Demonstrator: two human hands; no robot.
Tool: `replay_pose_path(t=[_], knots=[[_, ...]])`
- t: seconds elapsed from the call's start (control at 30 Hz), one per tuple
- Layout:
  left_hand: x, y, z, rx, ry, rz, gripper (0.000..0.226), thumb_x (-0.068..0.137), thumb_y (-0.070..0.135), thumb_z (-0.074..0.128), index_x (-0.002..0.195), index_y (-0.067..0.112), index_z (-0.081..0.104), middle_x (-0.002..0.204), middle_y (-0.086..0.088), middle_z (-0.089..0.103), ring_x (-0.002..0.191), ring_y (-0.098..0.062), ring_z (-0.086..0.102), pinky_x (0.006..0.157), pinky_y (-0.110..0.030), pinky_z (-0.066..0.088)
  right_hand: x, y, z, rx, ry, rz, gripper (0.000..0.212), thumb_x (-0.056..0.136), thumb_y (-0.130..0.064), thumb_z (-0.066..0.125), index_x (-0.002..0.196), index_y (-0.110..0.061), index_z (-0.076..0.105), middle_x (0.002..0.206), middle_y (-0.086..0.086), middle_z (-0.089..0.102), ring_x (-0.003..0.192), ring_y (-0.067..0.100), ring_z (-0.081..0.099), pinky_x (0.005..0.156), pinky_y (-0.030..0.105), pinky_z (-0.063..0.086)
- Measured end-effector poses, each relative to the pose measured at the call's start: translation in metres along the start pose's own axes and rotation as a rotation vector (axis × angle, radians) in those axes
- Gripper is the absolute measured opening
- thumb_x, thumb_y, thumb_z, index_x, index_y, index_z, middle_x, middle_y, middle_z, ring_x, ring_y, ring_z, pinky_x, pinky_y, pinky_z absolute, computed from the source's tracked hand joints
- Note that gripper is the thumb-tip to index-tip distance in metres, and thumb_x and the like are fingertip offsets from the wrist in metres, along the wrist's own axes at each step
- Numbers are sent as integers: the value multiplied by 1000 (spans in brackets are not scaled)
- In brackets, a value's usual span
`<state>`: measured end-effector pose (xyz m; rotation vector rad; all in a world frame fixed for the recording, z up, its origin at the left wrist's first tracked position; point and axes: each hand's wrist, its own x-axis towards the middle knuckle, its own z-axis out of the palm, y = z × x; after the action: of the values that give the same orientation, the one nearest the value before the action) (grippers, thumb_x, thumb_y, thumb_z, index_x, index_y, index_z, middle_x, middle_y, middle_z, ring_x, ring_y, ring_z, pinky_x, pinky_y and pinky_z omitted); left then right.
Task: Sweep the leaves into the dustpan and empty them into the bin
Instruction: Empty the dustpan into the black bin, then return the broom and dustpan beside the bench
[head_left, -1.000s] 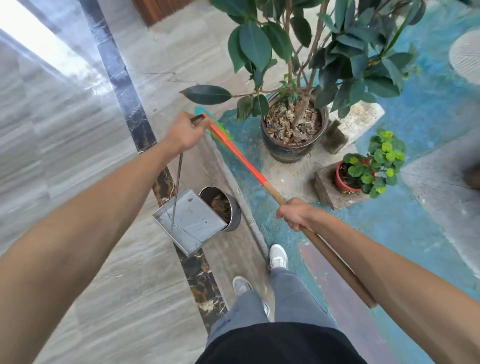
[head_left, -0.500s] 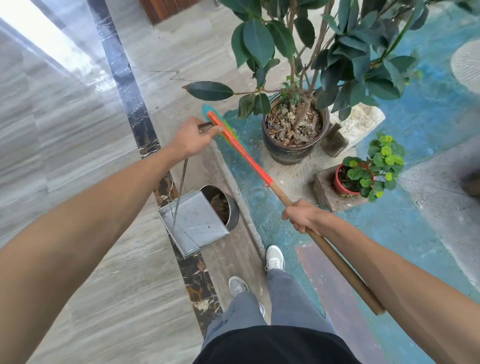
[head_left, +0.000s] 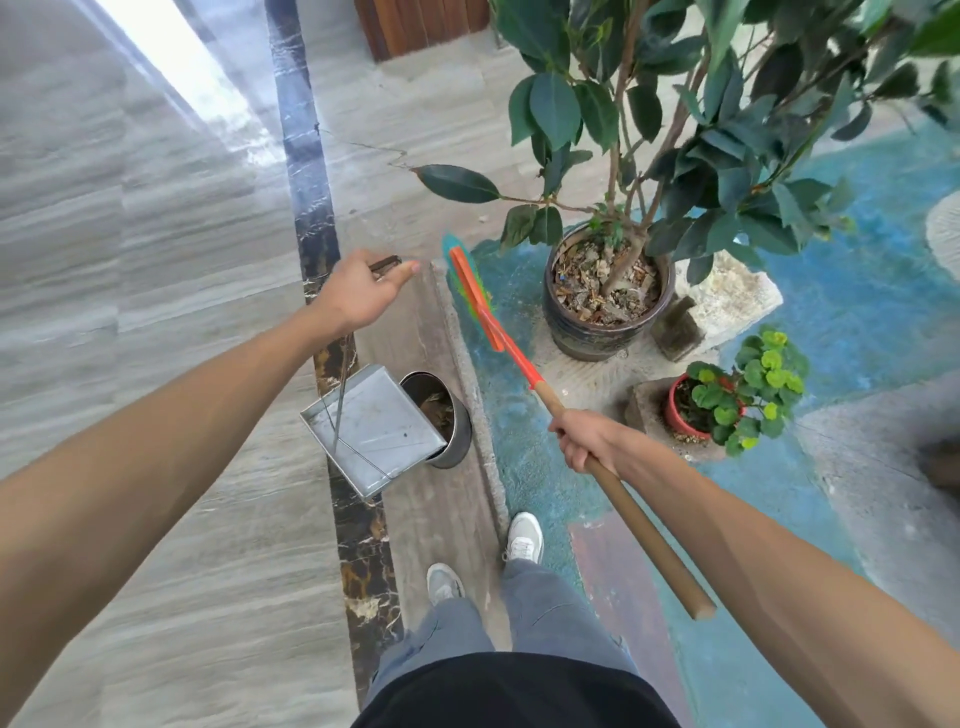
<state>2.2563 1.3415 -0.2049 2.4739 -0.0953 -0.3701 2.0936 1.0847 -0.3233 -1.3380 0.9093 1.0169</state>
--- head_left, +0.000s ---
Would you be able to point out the pale round stone slab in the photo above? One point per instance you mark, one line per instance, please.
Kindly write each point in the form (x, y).
(585, 379)

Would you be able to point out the black waste bin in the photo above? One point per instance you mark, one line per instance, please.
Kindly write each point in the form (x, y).
(459, 442)

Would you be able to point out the brown stone block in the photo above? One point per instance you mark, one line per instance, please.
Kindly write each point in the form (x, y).
(645, 409)

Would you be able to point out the person's left white shoe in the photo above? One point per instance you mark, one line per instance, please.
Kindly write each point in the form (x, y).
(444, 583)

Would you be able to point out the small dark stone block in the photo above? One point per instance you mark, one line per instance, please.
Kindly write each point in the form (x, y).
(675, 330)

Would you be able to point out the person's right white shoe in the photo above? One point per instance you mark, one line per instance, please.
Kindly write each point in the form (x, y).
(525, 536)

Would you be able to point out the person's black shirt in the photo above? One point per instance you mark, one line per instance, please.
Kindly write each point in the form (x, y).
(517, 697)

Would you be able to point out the person's left leg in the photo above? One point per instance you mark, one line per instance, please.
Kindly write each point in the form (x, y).
(435, 637)

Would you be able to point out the person's right forearm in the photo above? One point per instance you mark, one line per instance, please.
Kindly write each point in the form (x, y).
(810, 585)

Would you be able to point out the green leafy potted tree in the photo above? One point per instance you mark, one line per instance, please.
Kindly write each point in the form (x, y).
(555, 109)

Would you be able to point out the person's white shoe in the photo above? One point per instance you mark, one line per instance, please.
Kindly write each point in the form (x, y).
(444, 583)
(525, 536)

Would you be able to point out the person's leg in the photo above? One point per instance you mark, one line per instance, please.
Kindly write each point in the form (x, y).
(562, 615)
(435, 637)

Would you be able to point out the round carved stone disc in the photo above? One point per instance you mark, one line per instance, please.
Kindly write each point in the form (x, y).
(945, 232)

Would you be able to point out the pile of dry leaves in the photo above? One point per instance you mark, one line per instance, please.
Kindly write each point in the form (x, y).
(439, 412)

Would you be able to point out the small plant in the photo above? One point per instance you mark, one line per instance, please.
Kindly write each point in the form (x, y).
(769, 375)

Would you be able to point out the person's left forearm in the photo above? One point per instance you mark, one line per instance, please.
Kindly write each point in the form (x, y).
(150, 480)

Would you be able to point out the white carved stone block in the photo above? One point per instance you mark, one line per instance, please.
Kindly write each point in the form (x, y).
(739, 296)

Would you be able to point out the brown wooden wall panel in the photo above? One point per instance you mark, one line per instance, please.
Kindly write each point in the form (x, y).
(420, 22)

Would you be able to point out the person's left hand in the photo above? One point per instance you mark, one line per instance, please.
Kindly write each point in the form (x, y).
(356, 292)

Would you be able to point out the person's right hand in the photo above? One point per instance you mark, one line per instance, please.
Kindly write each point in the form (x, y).
(589, 439)

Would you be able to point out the square metal dustpan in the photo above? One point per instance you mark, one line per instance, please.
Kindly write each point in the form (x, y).
(382, 427)

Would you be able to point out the person's right leg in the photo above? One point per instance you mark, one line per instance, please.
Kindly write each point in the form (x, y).
(562, 615)

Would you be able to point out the small red flower pot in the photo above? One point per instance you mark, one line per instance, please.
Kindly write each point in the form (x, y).
(679, 420)

